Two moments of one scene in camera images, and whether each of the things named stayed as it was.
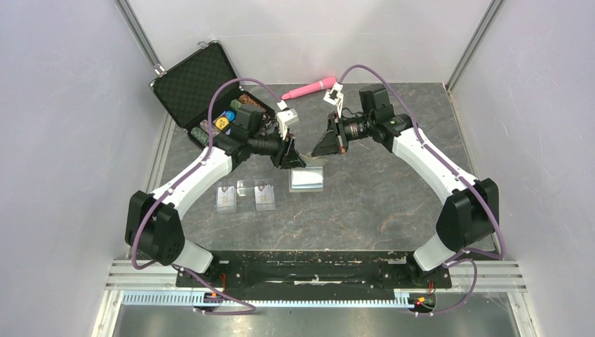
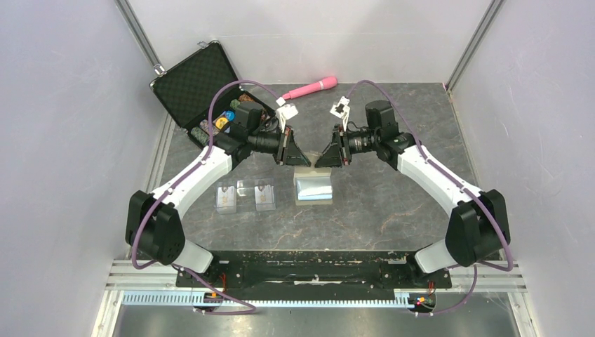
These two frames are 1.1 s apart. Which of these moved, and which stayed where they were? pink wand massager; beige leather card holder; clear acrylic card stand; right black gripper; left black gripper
Moved: right black gripper; beige leather card holder
Stayed: clear acrylic card stand; left black gripper; pink wand massager
